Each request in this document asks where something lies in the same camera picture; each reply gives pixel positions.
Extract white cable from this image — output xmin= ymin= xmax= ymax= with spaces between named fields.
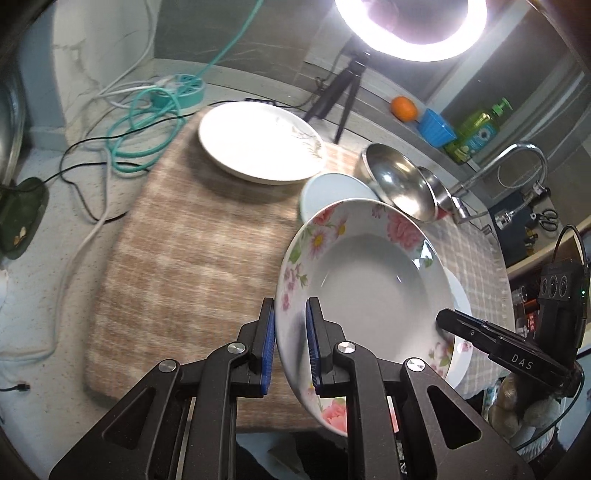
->
xmin=0 ymin=0 xmax=160 ymax=361

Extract orange fruit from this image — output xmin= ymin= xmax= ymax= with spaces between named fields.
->
xmin=391 ymin=96 xmax=419 ymax=123

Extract steel pot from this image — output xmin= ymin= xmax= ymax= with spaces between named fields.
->
xmin=0 ymin=65 xmax=26 ymax=185

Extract black gooseneck cable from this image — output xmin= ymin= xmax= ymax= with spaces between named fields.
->
xmin=555 ymin=224 xmax=590 ymax=269

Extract steel bowl with red outside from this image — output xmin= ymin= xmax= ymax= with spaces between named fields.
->
xmin=418 ymin=167 xmax=455 ymax=222

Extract plain white plate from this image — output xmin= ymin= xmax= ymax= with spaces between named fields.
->
xmin=445 ymin=270 xmax=472 ymax=388

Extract beige checked cloth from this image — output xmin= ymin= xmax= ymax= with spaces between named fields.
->
xmin=83 ymin=108 xmax=513 ymax=432

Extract dark green dish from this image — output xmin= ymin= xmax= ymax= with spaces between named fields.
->
xmin=0 ymin=176 xmax=49 ymax=259

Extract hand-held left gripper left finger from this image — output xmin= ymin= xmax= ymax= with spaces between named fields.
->
xmin=48 ymin=298 xmax=278 ymax=480

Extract floral rim deep plate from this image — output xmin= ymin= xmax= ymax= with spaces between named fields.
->
xmin=274 ymin=198 xmax=455 ymax=438

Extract teal cable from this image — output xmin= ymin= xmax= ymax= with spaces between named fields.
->
xmin=107 ymin=0 xmax=264 ymax=175

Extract green dish soap bottle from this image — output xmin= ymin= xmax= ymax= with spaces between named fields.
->
xmin=444 ymin=98 xmax=513 ymax=163

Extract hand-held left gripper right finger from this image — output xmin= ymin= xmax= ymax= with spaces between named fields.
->
xmin=305 ymin=298 xmax=536 ymax=480

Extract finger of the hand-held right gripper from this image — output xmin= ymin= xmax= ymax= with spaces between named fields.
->
xmin=436 ymin=308 xmax=527 ymax=365

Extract black scissors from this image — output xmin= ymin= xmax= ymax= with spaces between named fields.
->
xmin=531 ymin=209 xmax=559 ymax=232

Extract blue ribbed cup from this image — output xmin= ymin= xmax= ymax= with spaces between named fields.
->
xmin=418 ymin=108 xmax=458 ymax=148

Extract white ceramic bowl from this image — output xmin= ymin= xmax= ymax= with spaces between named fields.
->
xmin=300 ymin=173 xmax=382 ymax=224

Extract large white printed plate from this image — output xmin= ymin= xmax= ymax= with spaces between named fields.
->
xmin=198 ymin=102 xmax=328 ymax=185

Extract black light cable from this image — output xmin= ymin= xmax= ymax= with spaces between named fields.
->
xmin=46 ymin=99 xmax=259 ymax=222

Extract black tripod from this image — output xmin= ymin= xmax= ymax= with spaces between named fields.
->
xmin=305 ymin=39 xmax=372 ymax=145

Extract chrome faucet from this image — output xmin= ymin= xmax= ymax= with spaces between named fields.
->
xmin=445 ymin=143 xmax=555 ymax=227

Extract teal cable reel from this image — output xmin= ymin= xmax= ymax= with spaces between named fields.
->
xmin=152 ymin=74 xmax=205 ymax=109

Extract ring light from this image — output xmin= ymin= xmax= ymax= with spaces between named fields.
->
xmin=333 ymin=0 xmax=488 ymax=62

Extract large steel bowl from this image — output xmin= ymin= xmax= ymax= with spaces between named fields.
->
xmin=355 ymin=143 xmax=437 ymax=223

